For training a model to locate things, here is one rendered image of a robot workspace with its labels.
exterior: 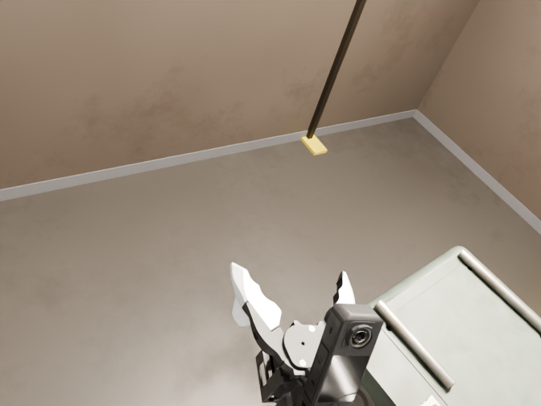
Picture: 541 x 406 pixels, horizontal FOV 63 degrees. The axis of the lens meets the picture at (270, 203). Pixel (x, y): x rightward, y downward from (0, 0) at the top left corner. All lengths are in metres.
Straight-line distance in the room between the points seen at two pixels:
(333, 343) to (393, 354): 0.52
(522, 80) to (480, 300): 2.73
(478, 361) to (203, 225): 1.88
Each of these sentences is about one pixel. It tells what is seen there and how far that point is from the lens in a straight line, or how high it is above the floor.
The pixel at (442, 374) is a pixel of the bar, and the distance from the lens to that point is 0.95.
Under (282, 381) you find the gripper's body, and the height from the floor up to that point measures 1.57.
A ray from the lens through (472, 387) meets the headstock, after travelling 1.00.
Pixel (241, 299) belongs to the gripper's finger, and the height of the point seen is 1.59.
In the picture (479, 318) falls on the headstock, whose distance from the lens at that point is 1.10.
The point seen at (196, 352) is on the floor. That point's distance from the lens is 2.20.
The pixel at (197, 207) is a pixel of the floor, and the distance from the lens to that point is 2.69.
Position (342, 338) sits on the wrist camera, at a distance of 0.42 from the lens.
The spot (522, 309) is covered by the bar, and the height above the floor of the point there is 1.27.
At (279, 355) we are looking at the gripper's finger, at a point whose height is 1.59.
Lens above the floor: 2.00
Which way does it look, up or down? 45 degrees down
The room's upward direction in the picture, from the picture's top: 19 degrees clockwise
